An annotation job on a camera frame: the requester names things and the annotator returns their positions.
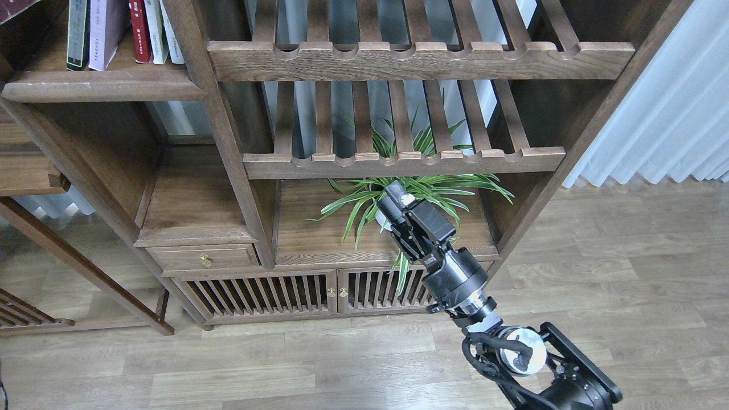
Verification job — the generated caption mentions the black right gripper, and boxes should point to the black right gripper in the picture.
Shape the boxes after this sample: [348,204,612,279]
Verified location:
[376,180,489,313]

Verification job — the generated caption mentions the pale lavender white book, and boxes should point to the pale lavender white book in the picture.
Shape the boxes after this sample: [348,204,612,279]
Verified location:
[88,0,130,71]

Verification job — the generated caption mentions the green and black book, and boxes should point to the green and black book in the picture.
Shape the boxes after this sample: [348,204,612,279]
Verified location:
[66,0,89,71]

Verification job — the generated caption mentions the maroon book white characters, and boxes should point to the maroon book white characters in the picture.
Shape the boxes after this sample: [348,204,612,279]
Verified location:
[0,0,38,25]

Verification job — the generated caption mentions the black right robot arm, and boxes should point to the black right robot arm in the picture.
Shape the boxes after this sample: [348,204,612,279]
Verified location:
[378,181,622,409]

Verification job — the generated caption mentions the white plant pot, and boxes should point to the white plant pot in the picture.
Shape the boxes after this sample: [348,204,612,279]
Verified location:
[375,204,402,232]

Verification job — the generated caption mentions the green spider plant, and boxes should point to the green spider plant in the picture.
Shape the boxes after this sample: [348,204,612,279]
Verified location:
[308,111,515,297]

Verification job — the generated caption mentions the brass drawer knob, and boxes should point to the brass drawer knob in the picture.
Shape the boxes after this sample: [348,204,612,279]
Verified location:
[200,255,213,268]

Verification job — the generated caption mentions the dark wooden bookshelf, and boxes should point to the dark wooden bookshelf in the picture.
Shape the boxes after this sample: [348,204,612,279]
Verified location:
[2,1,691,330]

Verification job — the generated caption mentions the white teal upright book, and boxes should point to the white teal upright book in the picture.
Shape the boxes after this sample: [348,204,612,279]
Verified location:
[161,2,185,64]

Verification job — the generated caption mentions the white curtain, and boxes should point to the white curtain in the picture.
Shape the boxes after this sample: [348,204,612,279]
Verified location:
[563,1,728,188]

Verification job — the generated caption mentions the red upright book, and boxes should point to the red upright book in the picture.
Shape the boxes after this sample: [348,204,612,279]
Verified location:
[128,1,153,64]

